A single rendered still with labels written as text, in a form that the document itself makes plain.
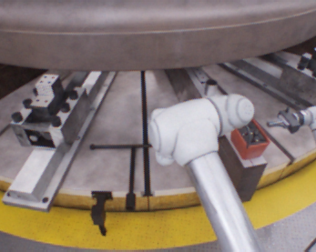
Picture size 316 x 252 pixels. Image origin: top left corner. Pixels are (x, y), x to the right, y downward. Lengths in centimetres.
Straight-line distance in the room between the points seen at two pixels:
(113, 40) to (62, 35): 31
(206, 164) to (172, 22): 117
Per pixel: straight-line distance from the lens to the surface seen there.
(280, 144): 220
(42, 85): 181
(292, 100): 260
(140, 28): 168
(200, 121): 73
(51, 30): 180
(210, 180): 71
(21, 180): 179
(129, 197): 166
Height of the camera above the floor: 176
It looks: 43 degrees down
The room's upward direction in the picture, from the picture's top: straight up
